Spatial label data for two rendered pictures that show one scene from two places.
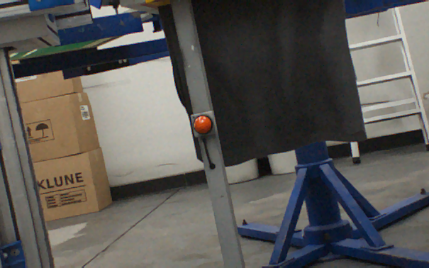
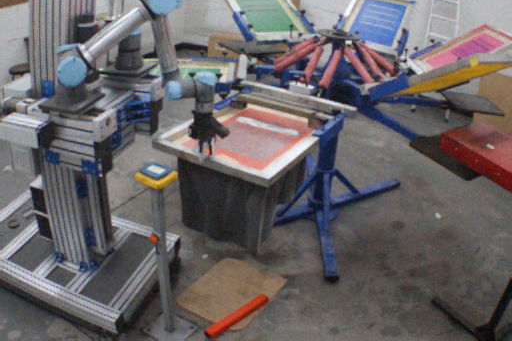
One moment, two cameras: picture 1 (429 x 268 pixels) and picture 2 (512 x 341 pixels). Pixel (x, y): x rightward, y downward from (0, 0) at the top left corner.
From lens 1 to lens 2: 1.60 m
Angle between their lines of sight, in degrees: 29
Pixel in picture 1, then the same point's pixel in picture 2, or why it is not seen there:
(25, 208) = (95, 221)
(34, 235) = (98, 231)
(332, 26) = (254, 201)
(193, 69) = (155, 213)
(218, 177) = (160, 258)
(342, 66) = (254, 221)
